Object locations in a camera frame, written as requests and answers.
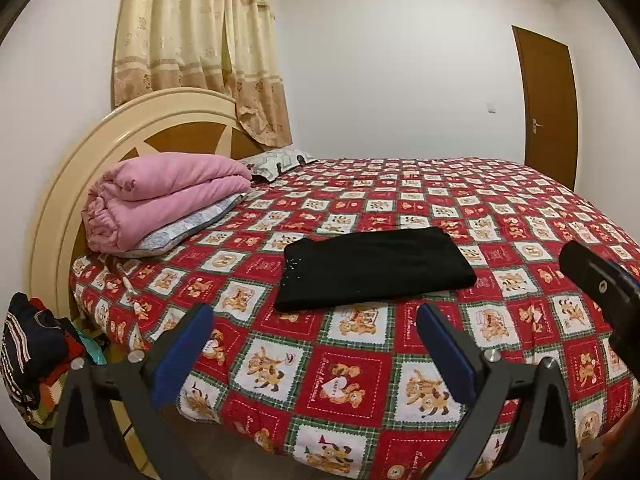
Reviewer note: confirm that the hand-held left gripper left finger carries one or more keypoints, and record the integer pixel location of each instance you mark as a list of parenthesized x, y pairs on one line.
[(180, 355)]

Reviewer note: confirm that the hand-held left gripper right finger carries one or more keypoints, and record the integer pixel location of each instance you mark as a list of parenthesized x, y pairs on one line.
[(445, 347)]

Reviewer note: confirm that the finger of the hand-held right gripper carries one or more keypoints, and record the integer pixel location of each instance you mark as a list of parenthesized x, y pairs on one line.
[(590, 272)]

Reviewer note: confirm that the black pants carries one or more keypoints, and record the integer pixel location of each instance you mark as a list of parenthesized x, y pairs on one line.
[(370, 270)]

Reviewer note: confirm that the bed with red teddy-bear quilt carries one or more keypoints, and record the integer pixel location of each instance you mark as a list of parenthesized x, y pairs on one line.
[(350, 375)]

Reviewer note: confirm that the light blue patterned pillow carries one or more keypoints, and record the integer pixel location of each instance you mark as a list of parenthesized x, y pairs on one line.
[(200, 220)]

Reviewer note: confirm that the pile of colourful clothes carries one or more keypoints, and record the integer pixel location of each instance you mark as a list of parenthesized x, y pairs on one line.
[(35, 345)]

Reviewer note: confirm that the folded pink blanket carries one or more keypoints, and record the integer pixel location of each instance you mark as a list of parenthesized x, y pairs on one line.
[(165, 195)]

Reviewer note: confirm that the brown wooden door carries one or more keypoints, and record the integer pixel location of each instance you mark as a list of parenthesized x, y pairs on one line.
[(550, 110)]

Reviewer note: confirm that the cream and brown headboard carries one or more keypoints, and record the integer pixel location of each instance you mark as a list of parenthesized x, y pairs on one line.
[(90, 160)]

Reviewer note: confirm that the white patterned pillow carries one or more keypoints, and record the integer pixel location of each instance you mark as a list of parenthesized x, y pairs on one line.
[(275, 160)]

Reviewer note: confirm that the beige patterned curtain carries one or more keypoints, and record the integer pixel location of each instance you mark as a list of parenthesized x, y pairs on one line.
[(200, 35)]

